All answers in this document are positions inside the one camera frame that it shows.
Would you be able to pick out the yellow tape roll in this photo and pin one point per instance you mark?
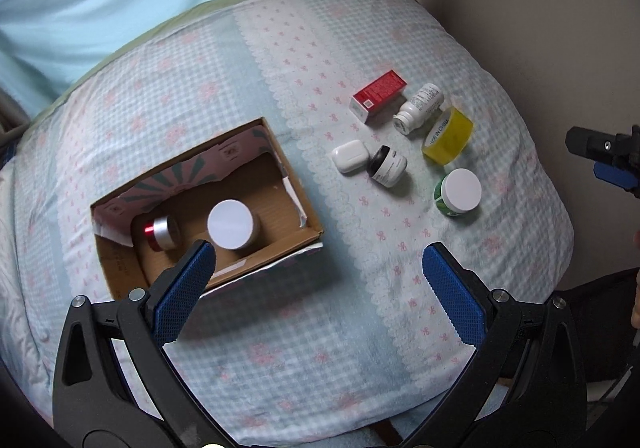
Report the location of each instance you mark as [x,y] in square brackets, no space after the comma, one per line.
[447,136]

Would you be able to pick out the black and white jar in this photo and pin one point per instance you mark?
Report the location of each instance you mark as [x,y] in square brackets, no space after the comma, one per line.
[387,166]

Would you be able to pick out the brown curtain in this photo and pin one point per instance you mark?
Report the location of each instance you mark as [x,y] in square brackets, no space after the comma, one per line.
[10,111]

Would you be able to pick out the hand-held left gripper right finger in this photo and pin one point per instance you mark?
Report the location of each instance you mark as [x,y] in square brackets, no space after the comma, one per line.
[452,295]

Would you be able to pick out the green jar with white lid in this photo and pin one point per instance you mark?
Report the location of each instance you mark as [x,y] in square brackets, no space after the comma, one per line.
[460,192]

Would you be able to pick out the red carton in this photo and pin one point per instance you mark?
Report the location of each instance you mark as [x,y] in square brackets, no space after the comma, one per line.
[377,96]

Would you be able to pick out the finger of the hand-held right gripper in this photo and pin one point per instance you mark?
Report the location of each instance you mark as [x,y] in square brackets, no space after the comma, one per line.
[611,174]
[592,143]

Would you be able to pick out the red and silver jar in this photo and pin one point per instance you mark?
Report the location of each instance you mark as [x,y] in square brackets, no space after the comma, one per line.
[161,232]

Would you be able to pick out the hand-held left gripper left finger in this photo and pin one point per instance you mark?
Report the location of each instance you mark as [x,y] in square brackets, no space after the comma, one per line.
[182,295]

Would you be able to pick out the cardboard box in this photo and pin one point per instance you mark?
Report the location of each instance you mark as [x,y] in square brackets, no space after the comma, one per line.
[220,238]

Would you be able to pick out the person's right hand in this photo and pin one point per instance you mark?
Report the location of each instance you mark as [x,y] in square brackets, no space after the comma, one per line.
[636,303]

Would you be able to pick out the white pill bottle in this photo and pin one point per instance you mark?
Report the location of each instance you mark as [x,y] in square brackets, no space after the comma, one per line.
[419,109]

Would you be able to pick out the large white lid jar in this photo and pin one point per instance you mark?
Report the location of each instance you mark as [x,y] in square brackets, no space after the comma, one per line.
[231,224]

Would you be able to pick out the white earbud case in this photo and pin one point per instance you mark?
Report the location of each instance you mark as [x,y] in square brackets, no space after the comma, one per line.
[350,156]

